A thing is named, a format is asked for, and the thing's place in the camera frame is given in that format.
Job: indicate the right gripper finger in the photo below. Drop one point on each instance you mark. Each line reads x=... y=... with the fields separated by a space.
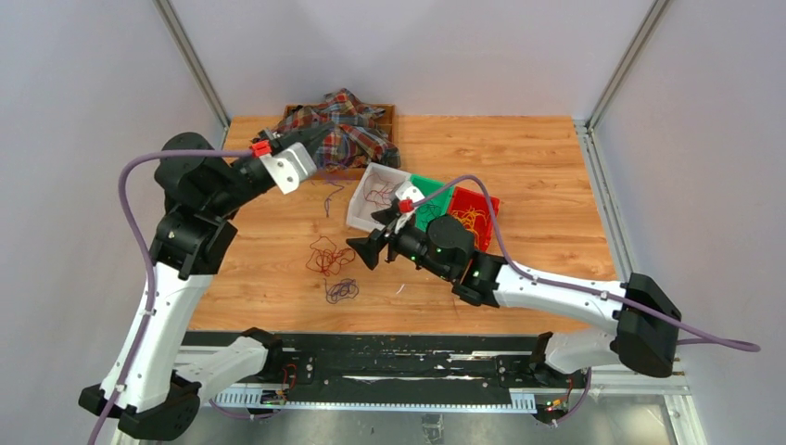
x=386 y=216
x=369 y=247

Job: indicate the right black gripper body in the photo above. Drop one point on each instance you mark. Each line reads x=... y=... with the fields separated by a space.
x=412 y=243

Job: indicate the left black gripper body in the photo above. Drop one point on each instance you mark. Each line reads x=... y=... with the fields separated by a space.
x=285 y=139

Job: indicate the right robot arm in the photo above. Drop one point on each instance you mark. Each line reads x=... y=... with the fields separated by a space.
x=633 y=323

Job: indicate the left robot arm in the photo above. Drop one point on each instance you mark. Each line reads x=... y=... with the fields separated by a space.
x=146 y=392

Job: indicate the white plastic bin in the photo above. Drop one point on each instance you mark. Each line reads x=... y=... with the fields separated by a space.
x=374 y=192

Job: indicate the plaid shirt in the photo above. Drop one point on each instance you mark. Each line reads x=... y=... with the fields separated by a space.
x=350 y=132

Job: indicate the red plastic bin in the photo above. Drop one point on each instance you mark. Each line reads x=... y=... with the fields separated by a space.
x=471 y=210

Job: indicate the wooden tray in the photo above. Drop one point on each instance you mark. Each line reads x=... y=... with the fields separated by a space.
x=384 y=113

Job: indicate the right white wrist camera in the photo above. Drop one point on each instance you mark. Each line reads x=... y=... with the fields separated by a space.
x=406 y=195

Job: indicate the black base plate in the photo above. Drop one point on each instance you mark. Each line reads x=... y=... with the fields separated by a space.
x=427 y=370

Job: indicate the aluminium frame rail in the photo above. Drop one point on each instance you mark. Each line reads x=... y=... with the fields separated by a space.
x=605 y=386

